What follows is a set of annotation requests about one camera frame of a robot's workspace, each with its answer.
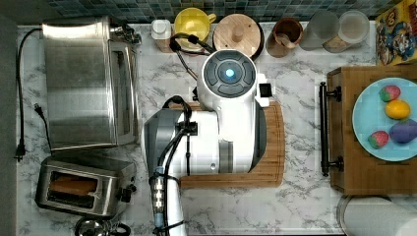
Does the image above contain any brown wooden utensil cup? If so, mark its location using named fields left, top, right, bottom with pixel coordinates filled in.
left=266, top=18, right=304, bottom=58

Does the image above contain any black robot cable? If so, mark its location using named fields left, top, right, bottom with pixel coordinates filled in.
left=168, top=31, right=216, bottom=81

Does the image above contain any upper toy strawberry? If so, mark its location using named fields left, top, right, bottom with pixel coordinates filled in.
left=379, top=86, right=401, bottom=102

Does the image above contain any clear jar with lid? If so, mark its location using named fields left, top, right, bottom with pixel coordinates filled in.
left=323, top=10, right=370, bottom=53

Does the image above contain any silver two-slot toaster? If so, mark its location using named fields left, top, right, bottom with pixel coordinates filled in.
left=35, top=155, right=136, bottom=219

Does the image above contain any black drawer handle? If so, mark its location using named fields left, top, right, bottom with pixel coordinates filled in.
left=319, top=82, right=343, bottom=177

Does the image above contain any lower toy strawberry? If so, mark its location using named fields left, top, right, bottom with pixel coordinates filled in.
left=368, top=131, right=389, bottom=149

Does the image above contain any black canister wooden lid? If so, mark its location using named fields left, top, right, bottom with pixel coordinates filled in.
left=212, top=14, right=265, bottom=60

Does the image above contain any bamboo cutting board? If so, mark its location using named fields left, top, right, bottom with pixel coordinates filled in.
left=180, top=101, right=285, bottom=189

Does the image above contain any light blue plate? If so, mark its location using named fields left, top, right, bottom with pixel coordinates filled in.
left=352, top=78, right=417, bottom=161

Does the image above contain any purple toy eggplant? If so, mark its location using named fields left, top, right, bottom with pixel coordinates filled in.
left=389, top=119, right=417, bottom=144

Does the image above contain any toy lemon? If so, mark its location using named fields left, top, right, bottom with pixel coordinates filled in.
left=385, top=99, right=411, bottom=120

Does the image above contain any chrome kettle top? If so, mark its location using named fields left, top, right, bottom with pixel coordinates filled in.
left=75, top=217, right=131, bottom=236

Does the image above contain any yellow cereal box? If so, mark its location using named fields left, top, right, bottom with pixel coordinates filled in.
left=376, top=0, right=417, bottom=66

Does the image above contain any silver toaster oven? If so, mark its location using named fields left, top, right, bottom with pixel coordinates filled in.
left=42, top=16, right=141, bottom=151

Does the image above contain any wooden drawer box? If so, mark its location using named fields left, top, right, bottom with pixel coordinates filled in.
left=326, top=65, right=417, bottom=196

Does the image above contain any toy strawberry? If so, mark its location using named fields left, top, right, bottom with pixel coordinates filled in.
left=368, top=131, right=389, bottom=149
left=379, top=86, right=401, bottom=102

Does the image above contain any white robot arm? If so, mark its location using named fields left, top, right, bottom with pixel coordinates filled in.
left=142, top=49, right=269, bottom=236

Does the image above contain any yellow mug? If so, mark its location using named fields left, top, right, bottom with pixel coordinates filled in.
left=174, top=8, right=216, bottom=42

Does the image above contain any small white bottle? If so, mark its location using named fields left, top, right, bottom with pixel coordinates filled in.
left=150, top=20, right=172, bottom=53

